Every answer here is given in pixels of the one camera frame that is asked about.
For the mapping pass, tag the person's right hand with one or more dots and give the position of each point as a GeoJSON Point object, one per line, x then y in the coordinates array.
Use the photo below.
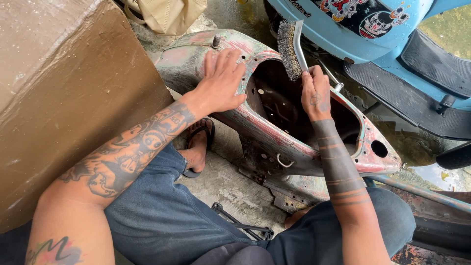
{"type": "Point", "coordinates": [317, 101]}

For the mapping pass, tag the blue rusty metal tube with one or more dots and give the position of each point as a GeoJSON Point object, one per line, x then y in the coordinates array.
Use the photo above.
{"type": "Point", "coordinates": [423, 191]}

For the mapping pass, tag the black metal stand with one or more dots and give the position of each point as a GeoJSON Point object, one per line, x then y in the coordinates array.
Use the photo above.
{"type": "Point", "coordinates": [241, 224]}

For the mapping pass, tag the black flip-flop sandal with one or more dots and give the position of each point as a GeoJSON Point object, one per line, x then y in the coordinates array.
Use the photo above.
{"type": "Point", "coordinates": [203, 130]}

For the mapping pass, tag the rusty stripped scooter frame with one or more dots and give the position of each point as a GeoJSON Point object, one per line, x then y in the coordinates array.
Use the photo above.
{"type": "Point", "coordinates": [272, 140]}

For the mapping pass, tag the person's left hand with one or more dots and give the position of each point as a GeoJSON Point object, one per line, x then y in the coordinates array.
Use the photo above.
{"type": "Point", "coordinates": [217, 88]}

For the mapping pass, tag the beige cloth bag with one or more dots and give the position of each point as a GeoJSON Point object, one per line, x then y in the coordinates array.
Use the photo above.
{"type": "Point", "coordinates": [169, 14]}

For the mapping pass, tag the person's left foot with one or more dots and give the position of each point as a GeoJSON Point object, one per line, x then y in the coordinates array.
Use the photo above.
{"type": "Point", "coordinates": [197, 151]}

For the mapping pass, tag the black scooter seat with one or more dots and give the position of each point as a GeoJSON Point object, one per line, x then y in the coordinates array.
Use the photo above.
{"type": "Point", "coordinates": [456, 156]}

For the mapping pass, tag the light blue scooter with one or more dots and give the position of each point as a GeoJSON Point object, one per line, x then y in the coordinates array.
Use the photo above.
{"type": "Point", "coordinates": [368, 40]}

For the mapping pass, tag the blue denim shorts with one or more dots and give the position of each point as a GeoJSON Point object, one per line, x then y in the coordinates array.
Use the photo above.
{"type": "Point", "coordinates": [165, 221]}

